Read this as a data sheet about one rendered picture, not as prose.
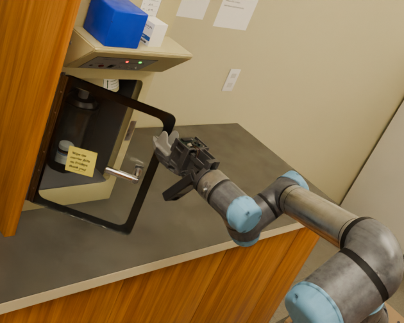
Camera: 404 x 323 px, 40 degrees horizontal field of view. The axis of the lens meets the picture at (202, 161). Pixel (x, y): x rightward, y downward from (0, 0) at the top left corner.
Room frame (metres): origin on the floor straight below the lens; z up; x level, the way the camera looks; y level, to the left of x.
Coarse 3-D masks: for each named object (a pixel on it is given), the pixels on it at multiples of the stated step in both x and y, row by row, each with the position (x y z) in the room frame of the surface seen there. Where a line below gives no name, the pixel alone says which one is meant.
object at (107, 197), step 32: (64, 96) 1.27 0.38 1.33; (96, 96) 1.28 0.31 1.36; (64, 128) 1.27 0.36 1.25; (96, 128) 1.28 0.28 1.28; (128, 128) 1.29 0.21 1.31; (160, 128) 1.30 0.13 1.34; (64, 160) 1.27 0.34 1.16; (96, 160) 1.28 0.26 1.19; (128, 160) 1.29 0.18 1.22; (64, 192) 1.28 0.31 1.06; (96, 192) 1.29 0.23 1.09; (128, 192) 1.30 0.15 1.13; (96, 224) 1.29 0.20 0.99; (128, 224) 1.30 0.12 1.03
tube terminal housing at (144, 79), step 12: (84, 0) 1.29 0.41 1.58; (132, 0) 1.39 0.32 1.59; (168, 0) 1.49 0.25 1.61; (180, 0) 1.52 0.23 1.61; (84, 12) 1.29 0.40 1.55; (168, 12) 1.50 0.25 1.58; (168, 24) 1.51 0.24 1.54; (168, 36) 1.52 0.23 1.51; (72, 72) 1.31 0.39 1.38; (84, 72) 1.33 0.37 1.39; (96, 72) 1.36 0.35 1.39; (108, 72) 1.39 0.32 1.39; (120, 72) 1.42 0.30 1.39; (132, 72) 1.46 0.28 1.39; (144, 72) 1.49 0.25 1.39; (144, 84) 1.50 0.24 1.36; (132, 96) 1.52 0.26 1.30; (144, 96) 1.52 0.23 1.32; (24, 204) 1.28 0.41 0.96; (36, 204) 1.31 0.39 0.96
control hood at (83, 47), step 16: (80, 32) 1.25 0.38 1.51; (80, 48) 1.23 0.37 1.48; (96, 48) 1.21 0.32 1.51; (112, 48) 1.24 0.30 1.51; (128, 48) 1.29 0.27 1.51; (144, 48) 1.34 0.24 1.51; (160, 48) 1.39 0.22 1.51; (176, 48) 1.45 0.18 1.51; (64, 64) 1.25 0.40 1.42; (80, 64) 1.26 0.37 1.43; (160, 64) 1.43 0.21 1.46; (176, 64) 1.47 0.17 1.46
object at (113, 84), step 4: (88, 80) 1.40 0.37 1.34; (92, 80) 1.40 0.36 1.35; (96, 80) 1.41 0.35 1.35; (100, 80) 1.41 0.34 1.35; (104, 80) 1.42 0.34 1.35; (108, 80) 1.43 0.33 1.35; (112, 80) 1.45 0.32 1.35; (116, 80) 1.47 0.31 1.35; (96, 84) 1.41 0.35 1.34; (100, 84) 1.41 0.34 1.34; (104, 84) 1.42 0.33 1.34; (108, 84) 1.43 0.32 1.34; (112, 84) 1.45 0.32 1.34; (116, 84) 1.47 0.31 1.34; (108, 88) 1.43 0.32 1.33; (112, 88) 1.44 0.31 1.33; (116, 88) 1.46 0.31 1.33
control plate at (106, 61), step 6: (90, 60) 1.25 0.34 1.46; (96, 60) 1.26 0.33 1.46; (102, 60) 1.27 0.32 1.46; (108, 60) 1.29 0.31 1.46; (114, 60) 1.30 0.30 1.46; (120, 60) 1.31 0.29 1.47; (126, 60) 1.32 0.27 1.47; (132, 60) 1.33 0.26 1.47; (138, 60) 1.34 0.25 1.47; (144, 60) 1.36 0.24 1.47; (150, 60) 1.37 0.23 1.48; (156, 60) 1.39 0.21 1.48; (84, 66) 1.28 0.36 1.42; (90, 66) 1.29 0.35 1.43; (96, 66) 1.30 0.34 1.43; (114, 66) 1.34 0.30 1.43; (126, 66) 1.37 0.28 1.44; (132, 66) 1.38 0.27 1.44; (138, 66) 1.39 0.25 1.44; (144, 66) 1.41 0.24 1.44
